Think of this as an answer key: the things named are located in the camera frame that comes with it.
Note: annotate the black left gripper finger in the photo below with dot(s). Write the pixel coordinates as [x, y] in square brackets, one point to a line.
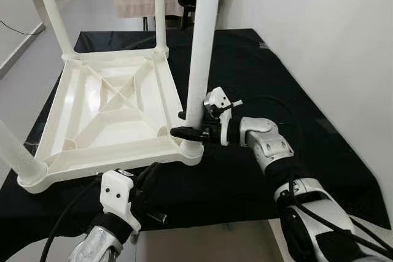
[150, 176]

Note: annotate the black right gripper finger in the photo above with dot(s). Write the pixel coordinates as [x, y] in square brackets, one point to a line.
[182, 115]
[187, 133]

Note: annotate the white plastic table top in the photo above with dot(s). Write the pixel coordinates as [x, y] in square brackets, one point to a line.
[110, 145]

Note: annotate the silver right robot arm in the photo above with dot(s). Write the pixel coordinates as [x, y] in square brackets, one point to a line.
[270, 145]

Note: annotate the black tablecloth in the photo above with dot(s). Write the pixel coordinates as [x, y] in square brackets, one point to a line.
[295, 102]

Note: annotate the grey tape patch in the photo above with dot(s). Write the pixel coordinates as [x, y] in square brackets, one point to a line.
[325, 126]
[264, 45]

